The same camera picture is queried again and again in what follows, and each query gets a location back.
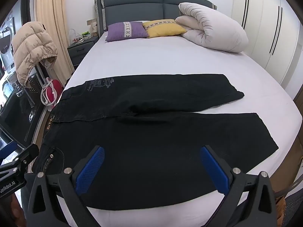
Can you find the dark grey nightstand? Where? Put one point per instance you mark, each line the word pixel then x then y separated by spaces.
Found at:
pixel 77 51

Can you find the white bed mattress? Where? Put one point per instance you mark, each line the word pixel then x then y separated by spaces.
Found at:
pixel 176 55

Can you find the purple pillow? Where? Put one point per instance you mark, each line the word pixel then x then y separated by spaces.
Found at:
pixel 125 30

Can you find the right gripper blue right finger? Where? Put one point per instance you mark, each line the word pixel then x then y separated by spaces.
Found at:
pixel 217 169

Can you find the rolled white duvet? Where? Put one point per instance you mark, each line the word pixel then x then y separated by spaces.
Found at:
pixel 211 29

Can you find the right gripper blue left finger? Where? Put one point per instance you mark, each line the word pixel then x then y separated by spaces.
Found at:
pixel 86 170

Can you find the black denim pants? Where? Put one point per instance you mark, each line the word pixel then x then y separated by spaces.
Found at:
pixel 151 128

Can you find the beige curtain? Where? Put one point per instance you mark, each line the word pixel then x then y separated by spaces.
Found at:
pixel 52 14

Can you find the dark grey headboard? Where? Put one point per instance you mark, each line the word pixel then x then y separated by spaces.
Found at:
pixel 113 11

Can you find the wire basket with items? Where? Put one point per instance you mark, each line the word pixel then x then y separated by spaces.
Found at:
pixel 75 37

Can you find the yellow pillow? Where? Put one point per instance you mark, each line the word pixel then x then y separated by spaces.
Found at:
pixel 163 27

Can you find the beige puffer jacket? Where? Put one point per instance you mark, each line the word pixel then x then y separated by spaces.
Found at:
pixel 32 45

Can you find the white wardrobe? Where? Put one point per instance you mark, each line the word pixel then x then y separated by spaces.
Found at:
pixel 275 35

